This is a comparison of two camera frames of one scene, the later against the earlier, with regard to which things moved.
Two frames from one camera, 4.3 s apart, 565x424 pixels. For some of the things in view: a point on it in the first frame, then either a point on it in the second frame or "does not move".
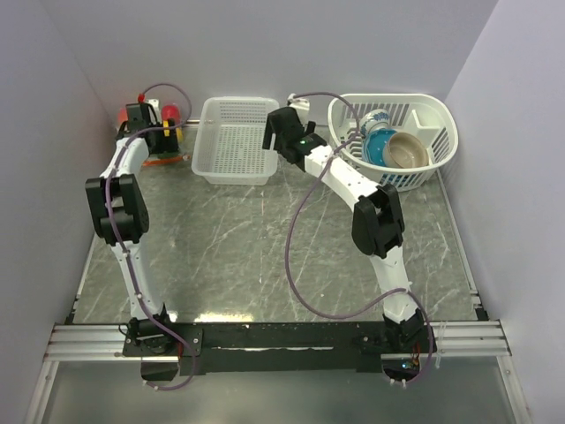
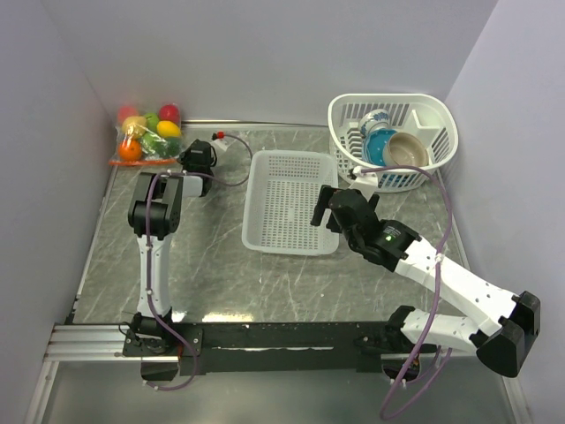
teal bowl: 373,146 does not move
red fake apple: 170,111 does not move
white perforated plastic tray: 228,142 → 280,193
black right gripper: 267,136 → 326,191
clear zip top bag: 161,126 does not move
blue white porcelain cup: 373,119 does not move
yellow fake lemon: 166,132 does not move
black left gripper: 169,144 → 185,159
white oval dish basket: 398,140 does not move
